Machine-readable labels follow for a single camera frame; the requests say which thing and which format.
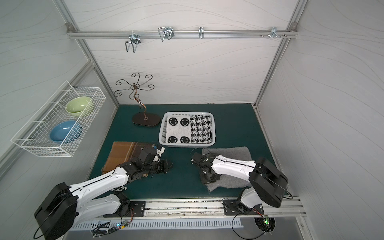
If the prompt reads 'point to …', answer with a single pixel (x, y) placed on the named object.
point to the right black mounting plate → (236, 207)
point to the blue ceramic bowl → (59, 132)
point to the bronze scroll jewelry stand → (141, 119)
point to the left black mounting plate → (134, 209)
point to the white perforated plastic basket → (162, 138)
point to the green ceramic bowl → (79, 106)
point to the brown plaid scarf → (121, 152)
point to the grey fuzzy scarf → (239, 153)
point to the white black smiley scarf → (190, 129)
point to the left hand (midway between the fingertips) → (171, 167)
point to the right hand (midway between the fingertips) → (206, 179)
